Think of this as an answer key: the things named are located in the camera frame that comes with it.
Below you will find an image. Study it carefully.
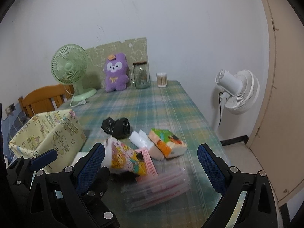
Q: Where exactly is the white paper sheet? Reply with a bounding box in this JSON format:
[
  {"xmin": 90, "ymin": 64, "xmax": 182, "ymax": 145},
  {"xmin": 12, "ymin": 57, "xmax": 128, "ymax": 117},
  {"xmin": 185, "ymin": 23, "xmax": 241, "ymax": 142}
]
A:
[{"xmin": 71, "ymin": 152, "xmax": 88, "ymax": 167}]

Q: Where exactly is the clear zip bag pack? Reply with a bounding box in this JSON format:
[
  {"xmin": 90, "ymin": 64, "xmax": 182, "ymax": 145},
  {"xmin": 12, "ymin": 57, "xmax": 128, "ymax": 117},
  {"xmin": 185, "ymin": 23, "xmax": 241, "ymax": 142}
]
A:
[{"xmin": 122, "ymin": 167, "xmax": 190, "ymax": 212}]

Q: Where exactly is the beige door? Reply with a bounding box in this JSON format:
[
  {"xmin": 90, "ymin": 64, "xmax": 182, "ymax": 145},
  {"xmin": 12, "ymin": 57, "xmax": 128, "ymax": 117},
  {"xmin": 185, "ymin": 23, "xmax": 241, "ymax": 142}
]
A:
[{"xmin": 247, "ymin": 0, "xmax": 303, "ymax": 206}]

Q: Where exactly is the wall power socket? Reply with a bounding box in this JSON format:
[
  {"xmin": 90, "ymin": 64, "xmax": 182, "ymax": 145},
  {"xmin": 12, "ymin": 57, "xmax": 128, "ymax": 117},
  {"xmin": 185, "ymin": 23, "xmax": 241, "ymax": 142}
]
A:
[{"xmin": 5, "ymin": 104, "xmax": 15, "ymax": 116}]

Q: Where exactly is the white standing fan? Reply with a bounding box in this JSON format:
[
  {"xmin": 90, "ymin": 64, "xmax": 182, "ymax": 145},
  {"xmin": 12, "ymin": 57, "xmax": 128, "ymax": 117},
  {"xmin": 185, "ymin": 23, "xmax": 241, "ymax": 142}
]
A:
[{"xmin": 211, "ymin": 69, "xmax": 260, "ymax": 131}]

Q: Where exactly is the yellow cartoon storage box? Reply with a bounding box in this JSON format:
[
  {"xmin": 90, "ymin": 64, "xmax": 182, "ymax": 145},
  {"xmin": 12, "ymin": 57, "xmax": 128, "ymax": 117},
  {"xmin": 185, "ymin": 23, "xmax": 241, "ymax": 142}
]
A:
[{"xmin": 9, "ymin": 109, "xmax": 87, "ymax": 173}]

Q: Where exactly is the purple plush bunny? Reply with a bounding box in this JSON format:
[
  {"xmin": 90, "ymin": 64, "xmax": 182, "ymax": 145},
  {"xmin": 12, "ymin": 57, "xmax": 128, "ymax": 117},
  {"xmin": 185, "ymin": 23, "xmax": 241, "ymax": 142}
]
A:
[{"xmin": 104, "ymin": 52, "xmax": 129, "ymax": 92}]

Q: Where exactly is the glass mason jar mug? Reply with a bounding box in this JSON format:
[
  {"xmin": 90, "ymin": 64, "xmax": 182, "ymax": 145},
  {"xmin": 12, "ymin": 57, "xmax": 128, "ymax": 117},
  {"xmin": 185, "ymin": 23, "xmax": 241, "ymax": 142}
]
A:
[{"xmin": 130, "ymin": 61, "xmax": 150, "ymax": 89}]

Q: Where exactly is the striped blue pillow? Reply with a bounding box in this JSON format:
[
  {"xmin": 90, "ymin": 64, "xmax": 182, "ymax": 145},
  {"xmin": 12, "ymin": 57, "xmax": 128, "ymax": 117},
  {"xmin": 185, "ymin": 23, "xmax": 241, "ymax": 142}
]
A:
[{"xmin": 2, "ymin": 111, "xmax": 28, "ymax": 147}]

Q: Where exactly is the cartoon bear snack pack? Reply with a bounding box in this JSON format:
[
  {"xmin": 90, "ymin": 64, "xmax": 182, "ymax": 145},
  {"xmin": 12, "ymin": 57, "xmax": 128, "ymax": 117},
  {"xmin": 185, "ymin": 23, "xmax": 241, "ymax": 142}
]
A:
[{"xmin": 101, "ymin": 136, "xmax": 147, "ymax": 176}]

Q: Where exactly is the white fan power cord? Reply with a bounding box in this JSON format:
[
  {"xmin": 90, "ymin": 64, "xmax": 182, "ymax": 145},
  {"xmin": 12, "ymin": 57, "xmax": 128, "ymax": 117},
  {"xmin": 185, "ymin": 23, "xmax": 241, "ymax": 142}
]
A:
[{"xmin": 70, "ymin": 99, "xmax": 88, "ymax": 107}]

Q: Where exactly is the orange green tissue pack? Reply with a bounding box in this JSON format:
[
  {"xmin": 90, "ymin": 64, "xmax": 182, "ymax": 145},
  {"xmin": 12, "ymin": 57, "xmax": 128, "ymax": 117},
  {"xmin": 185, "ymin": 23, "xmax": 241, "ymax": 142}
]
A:
[{"xmin": 148, "ymin": 128, "xmax": 188, "ymax": 159}]

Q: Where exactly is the black plastic bag roll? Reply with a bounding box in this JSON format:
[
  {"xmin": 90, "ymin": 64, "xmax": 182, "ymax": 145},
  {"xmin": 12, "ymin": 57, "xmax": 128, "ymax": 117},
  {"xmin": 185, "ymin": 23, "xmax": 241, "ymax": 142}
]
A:
[{"xmin": 101, "ymin": 117, "xmax": 131, "ymax": 139}]

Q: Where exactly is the black fan cable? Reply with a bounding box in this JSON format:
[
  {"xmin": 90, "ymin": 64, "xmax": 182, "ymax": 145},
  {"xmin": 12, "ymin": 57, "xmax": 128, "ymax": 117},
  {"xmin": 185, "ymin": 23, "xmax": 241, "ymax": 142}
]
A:
[{"xmin": 217, "ymin": 91, "xmax": 225, "ymax": 127}]

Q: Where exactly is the white plastic bag roll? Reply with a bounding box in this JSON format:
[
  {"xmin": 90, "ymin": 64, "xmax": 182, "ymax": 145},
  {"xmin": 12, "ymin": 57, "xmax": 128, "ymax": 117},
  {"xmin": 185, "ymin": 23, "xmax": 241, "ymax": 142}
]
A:
[{"xmin": 129, "ymin": 130, "xmax": 154, "ymax": 150}]

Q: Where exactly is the green patterned board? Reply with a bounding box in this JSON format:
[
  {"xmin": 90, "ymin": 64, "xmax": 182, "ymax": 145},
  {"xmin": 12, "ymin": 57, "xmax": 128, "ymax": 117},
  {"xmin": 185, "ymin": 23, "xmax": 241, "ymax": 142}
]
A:
[{"xmin": 82, "ymin": 38, "xmax": 148, "ymax": 89}]

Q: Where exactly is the green desk fan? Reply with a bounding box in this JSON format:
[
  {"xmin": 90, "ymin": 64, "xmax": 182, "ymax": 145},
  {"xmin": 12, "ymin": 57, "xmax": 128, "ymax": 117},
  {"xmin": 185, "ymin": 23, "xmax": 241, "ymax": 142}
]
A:
[{"xmin": 51, "ymin": 44, "xmax": 97, "ymax": 105}]

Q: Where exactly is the pink packet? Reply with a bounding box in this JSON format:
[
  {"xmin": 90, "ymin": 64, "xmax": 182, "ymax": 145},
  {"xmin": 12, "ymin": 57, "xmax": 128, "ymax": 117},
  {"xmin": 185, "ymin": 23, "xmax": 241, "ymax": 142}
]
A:
[{"xmin": 135, "ymin": 148, "xmax": 158, "ymax": 176}]

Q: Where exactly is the plaid tablecloth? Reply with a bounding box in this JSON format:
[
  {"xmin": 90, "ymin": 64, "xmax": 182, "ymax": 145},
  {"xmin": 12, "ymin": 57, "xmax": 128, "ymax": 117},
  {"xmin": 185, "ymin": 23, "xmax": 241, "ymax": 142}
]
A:
[{"xmin": 74, "ymin": 81, "xmax": 226, "ymax": 227}]

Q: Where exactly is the cotton swab container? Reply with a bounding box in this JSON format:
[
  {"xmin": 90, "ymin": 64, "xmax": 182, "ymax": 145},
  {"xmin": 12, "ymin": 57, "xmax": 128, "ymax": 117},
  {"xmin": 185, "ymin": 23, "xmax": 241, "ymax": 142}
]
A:
[{"xmin": 156, "ymin": 73, "xmax": 168, "ymax": 88}]

